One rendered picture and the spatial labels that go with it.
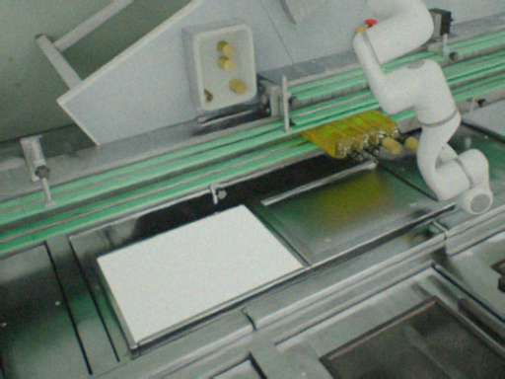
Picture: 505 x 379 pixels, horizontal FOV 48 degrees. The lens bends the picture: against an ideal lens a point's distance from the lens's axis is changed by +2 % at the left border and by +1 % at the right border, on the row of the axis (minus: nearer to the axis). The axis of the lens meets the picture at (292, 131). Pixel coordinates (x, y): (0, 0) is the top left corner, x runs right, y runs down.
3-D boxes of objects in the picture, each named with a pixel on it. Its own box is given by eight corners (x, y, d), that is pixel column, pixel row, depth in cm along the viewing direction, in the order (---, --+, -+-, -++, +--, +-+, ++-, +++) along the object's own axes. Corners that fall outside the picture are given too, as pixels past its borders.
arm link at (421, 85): (442, 82, 131) (383, 108, 134) (408, 2, 122) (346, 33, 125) (461, 113, 117) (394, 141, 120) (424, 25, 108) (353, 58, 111)
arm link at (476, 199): (451, 176, 124) (488, 154, 124) (429, 155, 133) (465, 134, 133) (471, 223, 131) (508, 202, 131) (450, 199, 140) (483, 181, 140)
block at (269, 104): (258, 110, 169) (269, 117, 163) (255, 81, 165) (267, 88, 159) (268, 107, 170) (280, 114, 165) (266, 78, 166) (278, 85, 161)
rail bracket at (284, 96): (270, 123, 164) (292, 139, 155) (266, 70, 157) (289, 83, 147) (279, 120, 166) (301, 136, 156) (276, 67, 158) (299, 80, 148)
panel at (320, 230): (91, 266, 139) (132, 359, 113) (89, 257, 138) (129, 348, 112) (376, 161, 180) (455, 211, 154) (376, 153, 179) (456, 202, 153)
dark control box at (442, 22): (416, 33, 201) (433, 37, 194) (417, 10, 197) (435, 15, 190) (433, 29, 204) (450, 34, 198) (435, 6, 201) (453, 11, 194)
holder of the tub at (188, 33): (193, 117, 166) (203, 127, 159) (180, 28, 153) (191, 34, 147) (245, 104, 173) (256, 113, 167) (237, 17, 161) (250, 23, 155)
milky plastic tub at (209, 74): (190, 103, 163) (202, 113, 156) (180, 28, 153) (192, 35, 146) (244, 89, 171) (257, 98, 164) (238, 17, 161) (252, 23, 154)
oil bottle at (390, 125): (344, 120, 180) (388, 146, 164) (344, 105, 178) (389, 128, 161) (358, 116, 183) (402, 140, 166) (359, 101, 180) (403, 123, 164)
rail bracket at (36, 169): (27, 176, 143) (43, 218, 125) (9, 115, 135) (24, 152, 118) (47, 170, 145) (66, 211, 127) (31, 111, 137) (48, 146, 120)
